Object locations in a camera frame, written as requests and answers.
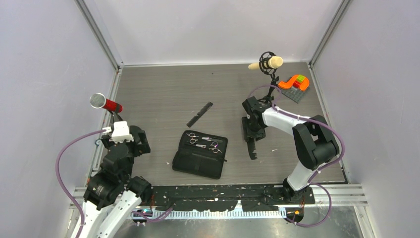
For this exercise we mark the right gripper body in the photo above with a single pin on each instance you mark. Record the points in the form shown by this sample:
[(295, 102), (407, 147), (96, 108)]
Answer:
[(250, 130)]

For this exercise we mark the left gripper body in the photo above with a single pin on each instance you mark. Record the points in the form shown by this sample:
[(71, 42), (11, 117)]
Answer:
[(137, 148)]

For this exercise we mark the silver scissors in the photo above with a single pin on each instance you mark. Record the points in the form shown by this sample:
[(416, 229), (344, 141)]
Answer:
[(194, 138), (213, 147)]

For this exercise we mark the black zip tool case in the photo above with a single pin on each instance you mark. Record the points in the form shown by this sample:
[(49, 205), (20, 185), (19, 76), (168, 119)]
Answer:
[(198, 161)]

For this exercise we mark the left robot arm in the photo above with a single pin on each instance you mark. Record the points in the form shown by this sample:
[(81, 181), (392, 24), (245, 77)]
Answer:
[(113, 193)]

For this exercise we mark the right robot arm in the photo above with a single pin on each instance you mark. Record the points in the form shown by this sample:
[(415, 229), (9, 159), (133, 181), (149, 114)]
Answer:
[(314, 141)]

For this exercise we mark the black flat comb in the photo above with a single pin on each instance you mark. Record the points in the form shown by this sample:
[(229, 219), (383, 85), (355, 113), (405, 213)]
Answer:
[(199, 114)]

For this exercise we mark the grey lego baseplate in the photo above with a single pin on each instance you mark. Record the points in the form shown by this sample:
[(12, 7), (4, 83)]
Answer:
[(294, 95)]

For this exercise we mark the red lego brick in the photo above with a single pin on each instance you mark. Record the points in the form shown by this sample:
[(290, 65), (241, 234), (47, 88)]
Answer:
[(296, 84)]

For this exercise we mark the red silver microphone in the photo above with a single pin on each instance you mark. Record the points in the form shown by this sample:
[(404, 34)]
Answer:
[(99, 101)]

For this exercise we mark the orange curved toy piece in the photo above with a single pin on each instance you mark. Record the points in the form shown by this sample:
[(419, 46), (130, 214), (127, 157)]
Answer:
[(289, 83)]

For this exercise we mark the green lego brick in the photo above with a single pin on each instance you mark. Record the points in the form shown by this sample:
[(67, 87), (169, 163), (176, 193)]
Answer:
[(300, 79)]

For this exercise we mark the beige microphone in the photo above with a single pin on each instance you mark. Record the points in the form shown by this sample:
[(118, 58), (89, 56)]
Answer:
[(273, 62)]

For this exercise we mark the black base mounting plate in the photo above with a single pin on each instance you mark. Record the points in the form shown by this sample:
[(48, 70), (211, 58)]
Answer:
[(219, 198)]

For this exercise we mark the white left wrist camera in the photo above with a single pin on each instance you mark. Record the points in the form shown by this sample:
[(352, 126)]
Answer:
[(119, 132)]

